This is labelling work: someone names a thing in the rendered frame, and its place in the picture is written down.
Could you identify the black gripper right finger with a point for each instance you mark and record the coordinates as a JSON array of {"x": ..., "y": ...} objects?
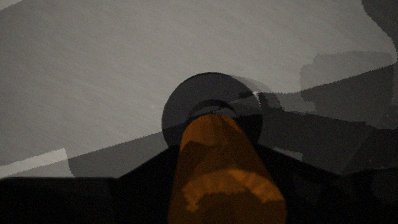
[{"x": 316, "y": 196}]

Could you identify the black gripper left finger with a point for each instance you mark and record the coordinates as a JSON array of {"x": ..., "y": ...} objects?
[{"x": 141, "y": 196}]

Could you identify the orange cylinder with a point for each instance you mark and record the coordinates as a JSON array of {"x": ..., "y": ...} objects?
[{"x": 220, "y": 179}]

